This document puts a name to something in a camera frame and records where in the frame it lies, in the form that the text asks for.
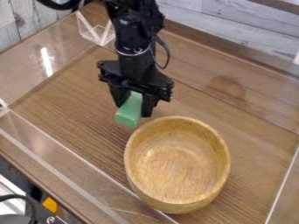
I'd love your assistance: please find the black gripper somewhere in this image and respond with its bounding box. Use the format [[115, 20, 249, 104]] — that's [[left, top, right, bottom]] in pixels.
[[97, 50, 173, 118]]

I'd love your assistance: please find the green rectangular block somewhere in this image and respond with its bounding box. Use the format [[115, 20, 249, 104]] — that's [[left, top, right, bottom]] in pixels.
[[114, 92, 142, 129]]

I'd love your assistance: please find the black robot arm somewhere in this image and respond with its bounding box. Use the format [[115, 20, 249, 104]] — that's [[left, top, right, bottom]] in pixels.
[[97, 0, 173, 117]]

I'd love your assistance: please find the brown wooden bowl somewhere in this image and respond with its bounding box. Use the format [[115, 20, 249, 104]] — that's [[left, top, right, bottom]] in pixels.
[[123, 115, 230, 214]]

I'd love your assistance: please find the yellow black device bottom left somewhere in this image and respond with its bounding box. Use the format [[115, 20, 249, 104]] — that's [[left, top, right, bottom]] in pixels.
[[25, 185, 81, 224]]

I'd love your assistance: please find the clear acrylic corner bracket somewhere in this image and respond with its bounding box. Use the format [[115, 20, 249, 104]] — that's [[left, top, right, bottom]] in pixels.
[[75, 11, 115, 46]]

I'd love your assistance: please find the clear acrylic tray wall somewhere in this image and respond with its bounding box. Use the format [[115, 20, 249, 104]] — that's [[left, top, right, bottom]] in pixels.
[[0, 99, 178, 224]]

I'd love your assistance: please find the black cable bottom left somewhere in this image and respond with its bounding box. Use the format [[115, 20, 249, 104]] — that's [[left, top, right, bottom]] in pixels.
[[0, 194, 39, 224]]

